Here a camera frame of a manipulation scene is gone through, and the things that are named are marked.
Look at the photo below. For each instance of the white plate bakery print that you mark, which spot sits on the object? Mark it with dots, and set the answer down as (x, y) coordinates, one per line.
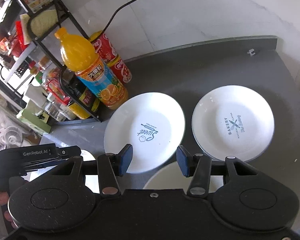
(234, 121)

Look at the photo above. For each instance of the green carton box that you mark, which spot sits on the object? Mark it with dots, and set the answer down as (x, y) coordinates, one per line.
(37, 123)

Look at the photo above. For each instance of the white plate sweet print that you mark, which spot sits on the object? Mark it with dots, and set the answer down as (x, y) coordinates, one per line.
(153, 123)

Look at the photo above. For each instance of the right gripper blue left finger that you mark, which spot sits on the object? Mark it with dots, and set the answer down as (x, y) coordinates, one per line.
(110, 166)

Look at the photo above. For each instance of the red cola can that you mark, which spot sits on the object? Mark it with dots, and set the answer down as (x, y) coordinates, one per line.
(109, 55)

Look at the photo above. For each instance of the black wire rack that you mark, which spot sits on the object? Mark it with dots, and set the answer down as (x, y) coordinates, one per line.
(12, 8)

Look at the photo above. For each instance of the person's left hand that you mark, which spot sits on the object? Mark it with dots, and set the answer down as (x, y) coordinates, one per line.
(3, 201)

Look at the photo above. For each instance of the large white bowl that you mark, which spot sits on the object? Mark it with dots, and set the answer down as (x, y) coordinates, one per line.
(168, 177)

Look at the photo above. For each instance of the orange juice bottle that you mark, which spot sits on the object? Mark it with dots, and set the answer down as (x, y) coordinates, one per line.
(80, 56)

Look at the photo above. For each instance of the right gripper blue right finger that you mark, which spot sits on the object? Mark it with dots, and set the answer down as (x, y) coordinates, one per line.
(198, 167)

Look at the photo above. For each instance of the dark soy sauce bottle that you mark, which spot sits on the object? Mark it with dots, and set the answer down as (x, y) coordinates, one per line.
(83, 102)

